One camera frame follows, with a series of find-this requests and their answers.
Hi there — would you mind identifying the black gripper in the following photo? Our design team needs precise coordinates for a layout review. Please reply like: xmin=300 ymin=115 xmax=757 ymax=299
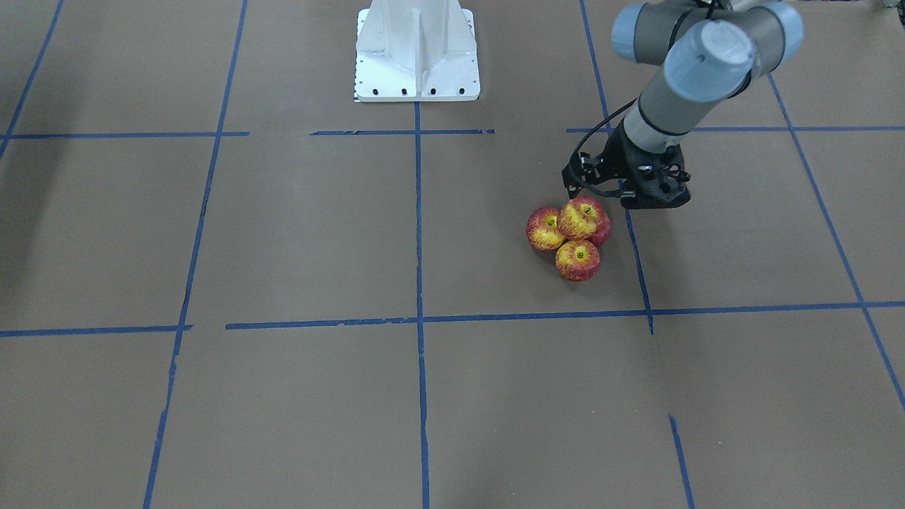
xmin=601 ymin=124 xmax=683 ymax=186

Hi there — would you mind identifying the lone red yellow apple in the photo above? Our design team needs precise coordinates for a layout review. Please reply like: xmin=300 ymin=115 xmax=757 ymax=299
xmin=557 ymin=196 xmax=609 ymax=240

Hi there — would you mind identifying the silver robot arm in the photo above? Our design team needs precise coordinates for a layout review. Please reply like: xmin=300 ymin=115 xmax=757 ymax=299
xmin=611 ymin=1 xmax=805 ymax=194

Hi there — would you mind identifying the top red yellow apple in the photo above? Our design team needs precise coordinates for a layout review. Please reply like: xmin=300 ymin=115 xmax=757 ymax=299
xmin=554 ymin=240 xmax=601 ymax=281

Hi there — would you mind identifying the brown paper table cover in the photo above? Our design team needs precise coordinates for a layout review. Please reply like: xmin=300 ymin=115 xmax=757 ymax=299
xmin=2 ymin=1 xmax=903 ymax=508

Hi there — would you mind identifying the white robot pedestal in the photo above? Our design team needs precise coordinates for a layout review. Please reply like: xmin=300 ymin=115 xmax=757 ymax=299
xmin=354 ymin=1 xmax=481 ymax=103

